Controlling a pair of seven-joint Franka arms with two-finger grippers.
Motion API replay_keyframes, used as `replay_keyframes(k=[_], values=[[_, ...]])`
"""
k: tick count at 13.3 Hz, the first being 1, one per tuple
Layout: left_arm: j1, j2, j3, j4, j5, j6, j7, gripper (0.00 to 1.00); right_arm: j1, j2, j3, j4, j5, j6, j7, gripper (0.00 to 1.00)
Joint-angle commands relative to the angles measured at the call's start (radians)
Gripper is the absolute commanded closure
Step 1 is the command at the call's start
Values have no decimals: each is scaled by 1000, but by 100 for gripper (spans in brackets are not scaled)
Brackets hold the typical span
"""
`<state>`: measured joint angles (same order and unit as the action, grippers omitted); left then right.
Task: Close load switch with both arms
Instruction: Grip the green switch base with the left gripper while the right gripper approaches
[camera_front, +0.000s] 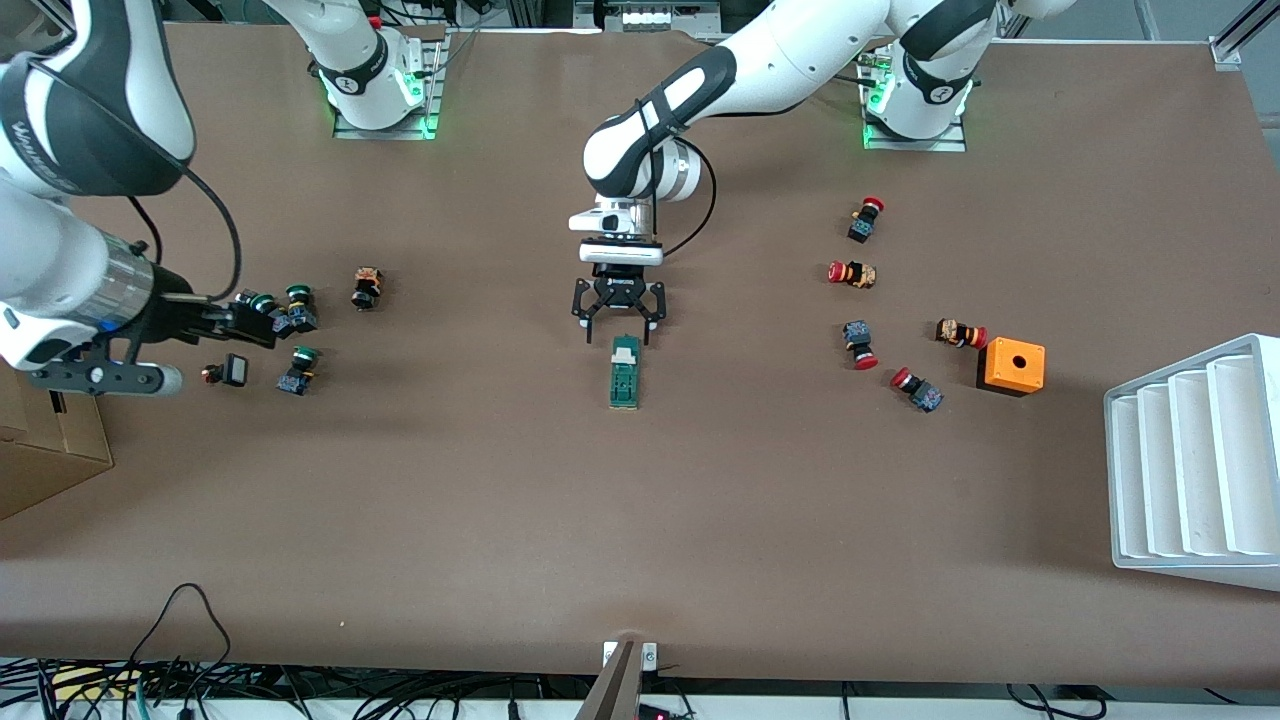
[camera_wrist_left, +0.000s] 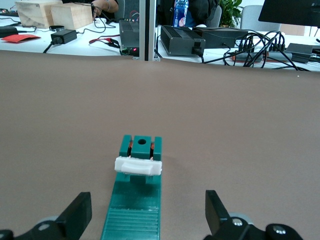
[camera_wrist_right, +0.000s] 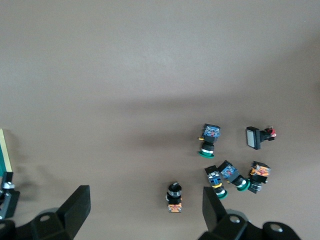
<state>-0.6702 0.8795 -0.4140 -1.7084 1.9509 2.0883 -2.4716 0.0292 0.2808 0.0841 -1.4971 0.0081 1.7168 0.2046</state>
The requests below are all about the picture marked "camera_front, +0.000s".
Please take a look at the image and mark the green load switch white handle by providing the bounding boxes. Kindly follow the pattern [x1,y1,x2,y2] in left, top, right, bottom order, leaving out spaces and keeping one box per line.
[609,336,642,411]

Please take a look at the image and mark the brown cardboard box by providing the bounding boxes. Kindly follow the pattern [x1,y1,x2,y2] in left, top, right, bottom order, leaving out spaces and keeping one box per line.
[0,365,115,522]

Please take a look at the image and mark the red button with blue block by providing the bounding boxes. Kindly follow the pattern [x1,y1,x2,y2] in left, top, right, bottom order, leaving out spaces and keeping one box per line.
[847,196,886,245]
[889,366,945,414]
[842,320,881,372]

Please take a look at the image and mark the brown table mat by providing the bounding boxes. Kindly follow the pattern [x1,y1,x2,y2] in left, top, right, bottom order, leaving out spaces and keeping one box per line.
[0,22,1280,691]

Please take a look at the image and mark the orange box with round hole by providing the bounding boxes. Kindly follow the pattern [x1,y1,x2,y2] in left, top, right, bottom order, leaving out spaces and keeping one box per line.
[976,337,1048,399]

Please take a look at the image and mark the white stepped tray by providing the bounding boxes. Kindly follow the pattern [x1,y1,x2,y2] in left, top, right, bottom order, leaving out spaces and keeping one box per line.
[1103,333,1280,594]

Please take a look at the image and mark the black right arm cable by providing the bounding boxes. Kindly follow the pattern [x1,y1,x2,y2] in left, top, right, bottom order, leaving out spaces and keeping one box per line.
[125,165,244,303]

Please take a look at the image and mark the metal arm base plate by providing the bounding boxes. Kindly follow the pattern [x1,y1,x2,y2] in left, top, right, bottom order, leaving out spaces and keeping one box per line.
[861,48,969,154]
[331,28,443,142]

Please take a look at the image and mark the black looped cable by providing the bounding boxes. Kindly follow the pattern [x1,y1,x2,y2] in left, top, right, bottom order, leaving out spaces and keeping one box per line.
[128,582,234,696]

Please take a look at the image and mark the tangled black cable bundle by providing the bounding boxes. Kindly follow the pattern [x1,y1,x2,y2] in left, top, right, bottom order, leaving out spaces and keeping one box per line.
[0,655,601,720]

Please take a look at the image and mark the grey camera post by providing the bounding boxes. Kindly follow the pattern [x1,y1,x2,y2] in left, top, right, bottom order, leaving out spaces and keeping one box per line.
[575,640,661,720]

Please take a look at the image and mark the aluminium frame profile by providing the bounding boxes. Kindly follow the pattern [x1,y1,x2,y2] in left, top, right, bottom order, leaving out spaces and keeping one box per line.
[1208,0,1280,69]

